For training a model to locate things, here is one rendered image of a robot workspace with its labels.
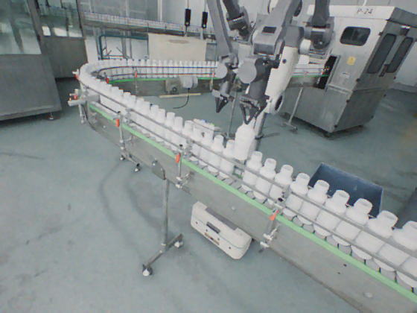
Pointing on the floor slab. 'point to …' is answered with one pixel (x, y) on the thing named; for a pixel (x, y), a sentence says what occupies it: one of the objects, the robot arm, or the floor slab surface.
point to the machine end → (357, 66)
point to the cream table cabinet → (176, 51)
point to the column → (161, 10)
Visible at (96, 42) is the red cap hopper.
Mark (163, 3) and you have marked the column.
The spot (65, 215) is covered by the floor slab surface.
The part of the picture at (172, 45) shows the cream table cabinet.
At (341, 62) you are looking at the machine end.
